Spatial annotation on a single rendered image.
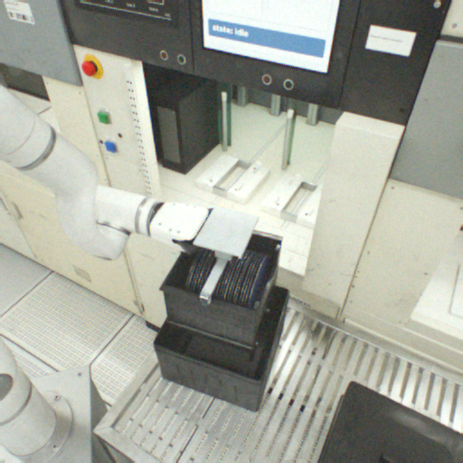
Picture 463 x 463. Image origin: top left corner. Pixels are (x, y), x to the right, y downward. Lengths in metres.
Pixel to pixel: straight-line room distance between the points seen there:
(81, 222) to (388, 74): 0.62
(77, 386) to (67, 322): 1.11
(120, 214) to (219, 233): 0.21
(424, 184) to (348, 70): 0.28
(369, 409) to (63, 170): 0.82
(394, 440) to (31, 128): 0.93
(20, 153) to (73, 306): 1.72
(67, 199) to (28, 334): 1.61
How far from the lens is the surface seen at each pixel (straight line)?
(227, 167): 1.55
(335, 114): 1.92
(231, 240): 0.78
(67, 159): 0.72
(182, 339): 1.20
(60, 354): 2.20
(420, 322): 1.21
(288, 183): 1.48
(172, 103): 1.43
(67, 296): 2.40
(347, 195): 0.91
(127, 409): 1.14
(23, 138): 0.67
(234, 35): 0.92
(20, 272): 2.63
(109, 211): 0.87
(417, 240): 1.01
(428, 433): 1.08
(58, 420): 1.17
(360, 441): 1.02
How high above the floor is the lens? 1.79
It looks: 44 degrees down
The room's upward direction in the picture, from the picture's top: straight up
